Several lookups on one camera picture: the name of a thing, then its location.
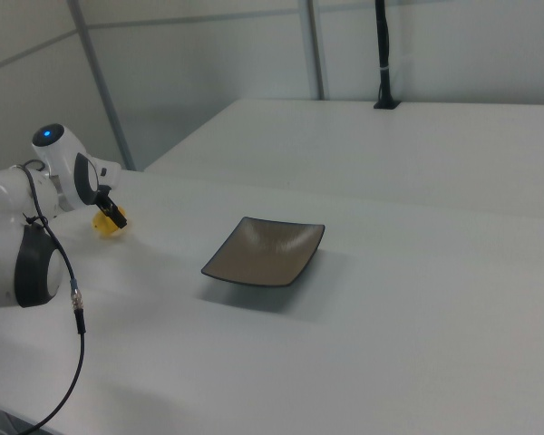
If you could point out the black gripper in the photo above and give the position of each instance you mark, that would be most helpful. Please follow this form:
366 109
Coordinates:
104 192

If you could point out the yellow potato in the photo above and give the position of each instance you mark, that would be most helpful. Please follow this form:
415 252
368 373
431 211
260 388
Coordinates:
102 226

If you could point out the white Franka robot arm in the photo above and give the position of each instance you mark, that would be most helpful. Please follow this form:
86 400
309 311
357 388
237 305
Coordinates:
9 235

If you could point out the square brown ceramic plate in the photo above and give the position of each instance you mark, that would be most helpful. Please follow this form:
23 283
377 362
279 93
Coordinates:
265 251

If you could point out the white adjacent table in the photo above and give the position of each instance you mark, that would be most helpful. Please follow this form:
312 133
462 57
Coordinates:
367 149

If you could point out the black pole with white band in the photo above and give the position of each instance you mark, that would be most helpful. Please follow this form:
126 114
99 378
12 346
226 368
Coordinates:
384 54

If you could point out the grey metal partition post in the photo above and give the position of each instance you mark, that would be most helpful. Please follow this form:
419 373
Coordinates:
102 86
315 50

